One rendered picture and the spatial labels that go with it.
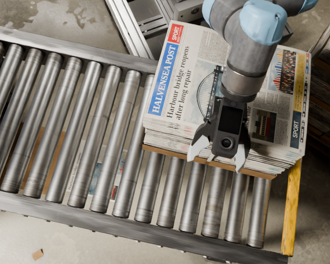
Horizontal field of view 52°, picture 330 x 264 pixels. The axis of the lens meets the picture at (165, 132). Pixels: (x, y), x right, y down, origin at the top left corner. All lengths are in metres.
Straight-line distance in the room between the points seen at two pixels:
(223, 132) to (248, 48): 0.16
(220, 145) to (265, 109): 0.23
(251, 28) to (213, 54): 0.30
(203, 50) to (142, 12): 1.10
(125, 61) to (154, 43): 0.74
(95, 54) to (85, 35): 1.01
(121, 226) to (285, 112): 0.52
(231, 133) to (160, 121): 0.19
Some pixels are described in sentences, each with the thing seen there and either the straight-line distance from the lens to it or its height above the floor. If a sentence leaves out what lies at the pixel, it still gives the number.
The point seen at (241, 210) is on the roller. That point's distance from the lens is 1.01.
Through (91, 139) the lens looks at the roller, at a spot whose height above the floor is 0.80.
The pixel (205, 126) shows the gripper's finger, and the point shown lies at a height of 1.12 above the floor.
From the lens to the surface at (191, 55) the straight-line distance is 0.85.
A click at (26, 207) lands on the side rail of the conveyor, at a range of 1.03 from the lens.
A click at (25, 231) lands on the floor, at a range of 1.87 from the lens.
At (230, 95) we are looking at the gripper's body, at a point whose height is 1.20.
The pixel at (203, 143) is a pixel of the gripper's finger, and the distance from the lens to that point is 0.71.
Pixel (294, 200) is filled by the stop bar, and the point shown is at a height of 0.82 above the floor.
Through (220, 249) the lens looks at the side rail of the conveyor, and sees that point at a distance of 0.99.
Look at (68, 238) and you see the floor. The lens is 1.81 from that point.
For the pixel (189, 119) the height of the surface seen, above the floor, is 1.05.
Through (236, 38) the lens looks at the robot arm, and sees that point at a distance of 0.60.
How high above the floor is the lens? 1.77
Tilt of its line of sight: 73 degrees down
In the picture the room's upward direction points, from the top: 10 degrees clockwise
